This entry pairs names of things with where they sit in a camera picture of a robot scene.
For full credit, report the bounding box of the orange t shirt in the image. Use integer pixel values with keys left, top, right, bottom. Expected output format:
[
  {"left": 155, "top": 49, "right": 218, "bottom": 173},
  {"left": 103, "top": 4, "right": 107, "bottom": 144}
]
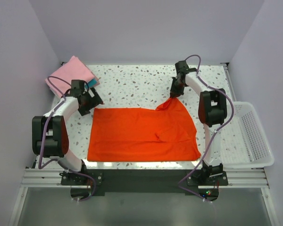
[{"left": 87, "top": 98, "right": 201, "bottom": 162}]

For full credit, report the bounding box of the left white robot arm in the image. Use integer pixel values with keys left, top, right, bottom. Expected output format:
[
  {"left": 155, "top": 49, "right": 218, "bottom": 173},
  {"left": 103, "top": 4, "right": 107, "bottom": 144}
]
[{"left": 32, "top": 80, "right": 103, "bottom": 185}]

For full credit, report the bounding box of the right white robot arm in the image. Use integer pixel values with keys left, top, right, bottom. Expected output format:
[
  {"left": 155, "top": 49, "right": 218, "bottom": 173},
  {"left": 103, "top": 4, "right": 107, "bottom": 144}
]
[{"left": 170, "top": 60, "right": 227, "bottom": 185}]

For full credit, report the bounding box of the teal folded t shirt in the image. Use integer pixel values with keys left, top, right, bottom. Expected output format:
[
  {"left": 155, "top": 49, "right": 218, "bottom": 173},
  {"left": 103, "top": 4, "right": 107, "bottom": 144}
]
[{"left": 85, "top": 79, "right": 100, "bottom": 89}]

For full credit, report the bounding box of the pink folded t shirt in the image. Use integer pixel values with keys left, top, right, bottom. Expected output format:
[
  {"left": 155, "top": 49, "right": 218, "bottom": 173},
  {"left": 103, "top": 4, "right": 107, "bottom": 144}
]
[{"left": 45, "top": 56, "right": 98, "bottom": 98}]

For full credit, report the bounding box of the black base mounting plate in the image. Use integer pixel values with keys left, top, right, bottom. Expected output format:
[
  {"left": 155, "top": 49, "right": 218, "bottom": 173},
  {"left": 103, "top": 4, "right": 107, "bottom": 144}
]
[{"left": 60, "top": 169, "right": 229, "bottom": 201}]

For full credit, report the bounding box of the white plastic basket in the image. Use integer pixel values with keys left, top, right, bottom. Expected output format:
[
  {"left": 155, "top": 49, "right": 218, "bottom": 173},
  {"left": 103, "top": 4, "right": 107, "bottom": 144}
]
[{"left": 221, "top": 101, "right": 275, "bottom": 169}]

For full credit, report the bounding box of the aluminium frame rail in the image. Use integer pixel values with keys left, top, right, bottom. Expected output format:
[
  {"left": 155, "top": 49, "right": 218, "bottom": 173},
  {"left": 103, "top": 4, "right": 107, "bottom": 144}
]
[{"left": 20, "top": 169, "right": 269, "bottom": 188}]

